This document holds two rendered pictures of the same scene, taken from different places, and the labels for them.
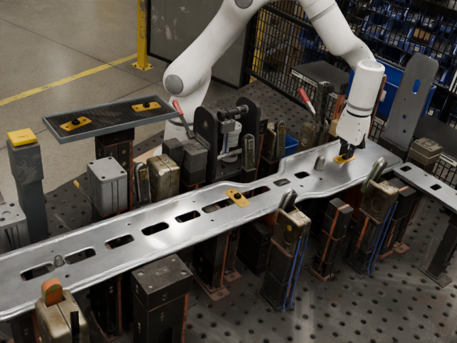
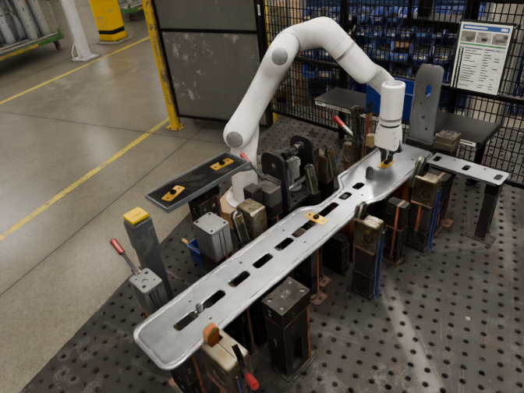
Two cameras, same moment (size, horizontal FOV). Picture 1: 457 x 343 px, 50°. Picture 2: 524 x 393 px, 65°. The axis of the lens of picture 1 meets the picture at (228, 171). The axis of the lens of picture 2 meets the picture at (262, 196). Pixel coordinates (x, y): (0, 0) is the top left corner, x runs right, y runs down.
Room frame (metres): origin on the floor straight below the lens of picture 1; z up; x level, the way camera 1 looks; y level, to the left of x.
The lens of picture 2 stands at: (0.00, 0.18, 1.92)
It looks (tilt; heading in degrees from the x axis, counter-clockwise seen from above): 35 degrees down; 358
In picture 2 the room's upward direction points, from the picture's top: 6 degrees counter-clockwise
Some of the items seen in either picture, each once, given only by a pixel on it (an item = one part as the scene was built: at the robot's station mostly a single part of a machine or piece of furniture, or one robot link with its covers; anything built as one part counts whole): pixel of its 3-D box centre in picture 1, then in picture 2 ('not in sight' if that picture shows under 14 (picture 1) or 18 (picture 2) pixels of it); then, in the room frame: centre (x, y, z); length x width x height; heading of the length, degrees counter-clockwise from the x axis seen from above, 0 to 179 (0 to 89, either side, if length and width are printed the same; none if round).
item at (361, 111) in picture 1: (358, 106); (389, 119); (1.45, -0.39, 1.20); 0.09 x 0.08 x 0.03; 41
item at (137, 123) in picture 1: (113, 116); (199, 178); (1.25, 0.36, 1.16); 0.37 x 0.14 x 0.02; 130
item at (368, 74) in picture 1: (366, 83); (391, 99); (1.46, -0.39, 1.28); 0.09 x 0.08 x 0.13; 161
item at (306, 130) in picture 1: (304, 165); (352, 176); (1.58, -0.28, 0.88); 0.07 x 0.06 x 0.35; 40
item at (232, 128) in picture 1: (222, 169); (292, 197); (1.37, 0.02, 0.94); 0.18 x 0.13 x 0.49; 130
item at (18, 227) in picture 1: (16, 265); (158, 319); (0.89, 0.52, 0.88); 0.11 x 0.10 x 0.36; 40
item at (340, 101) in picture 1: (329, 143); (366, 154); (1.63, -0.37, 0.95); 0.03 x 0.01 x 0.50; 130
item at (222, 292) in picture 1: (210, 247); (303, 263); (1.09, 0.02, 0.84); 0.17 x 0.06 x 0.29; 40
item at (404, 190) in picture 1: (387, 218); (432, 202); (1.36, -0.57, 0.84); 0.11 x 0.10 x 0.28; 40
